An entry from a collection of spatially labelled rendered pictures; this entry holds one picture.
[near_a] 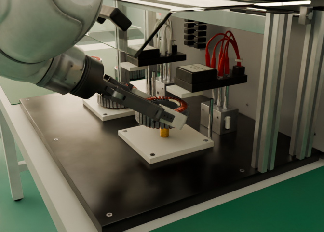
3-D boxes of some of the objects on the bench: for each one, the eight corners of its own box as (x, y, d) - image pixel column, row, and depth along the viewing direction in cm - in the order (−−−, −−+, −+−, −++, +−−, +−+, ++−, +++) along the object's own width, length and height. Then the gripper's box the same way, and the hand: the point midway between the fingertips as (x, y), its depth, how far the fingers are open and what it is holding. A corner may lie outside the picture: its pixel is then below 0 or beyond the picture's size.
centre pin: (162, 138, 78) (162, 126, 77) (158, 134, 79) (158, 123, 78) (170, 136, 78) (170, 124, 77) (166, 132, 80) (166, 121, 79)
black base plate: (102, 238, 54) (101, 226, 53) (20, 105, 105) (19, 98, 105) (318, 160, 75) (320, 150, 75) (162, 82, 127) (162, 75, 126)
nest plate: (150, 164, 70) (150, 158, 69) (117, 135, 82) (117, 129, 81) (213, 146, 77) (214, 141, 76) (175, 122, 89) (175, 117, 88)
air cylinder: (219, 135, 82) (221, 112, 80) (199, 123, 88) (200, 102, 86) (236, 130, 84) (238, 108, 82) (216, 119, 90) (218, 98, 88)
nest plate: (102, 121, 89) (102, 116, 89) (82, 102, 101) (82, 98, 101) (156, 110, 96) (156, 105, 96) (131, 94, 108) (131, 90, 108)
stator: (112, 79, 129) (111, 69, 128) (117, 71, 140) (117, 61, 138) (143, 80, 129) (143, 70, 127) (147, 72, 139) (146, 62, 138)
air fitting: (226, 130, 81) (227, 118, 80) (223, 129, 82) (224, 116, 81) (230, 129, 81) (231, 117, 80) (227, 128, 82) (228, 115, 81)
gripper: (50, 75, 75) (137, 111, 87) (87, 113, 56) (191, 151, 68) (65, 42, 74) (151, 83, 87) (108, 68, 55) (209, 115, 68)
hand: (162, 110), depth 77 cm, fingers closed on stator, 11 cm apart
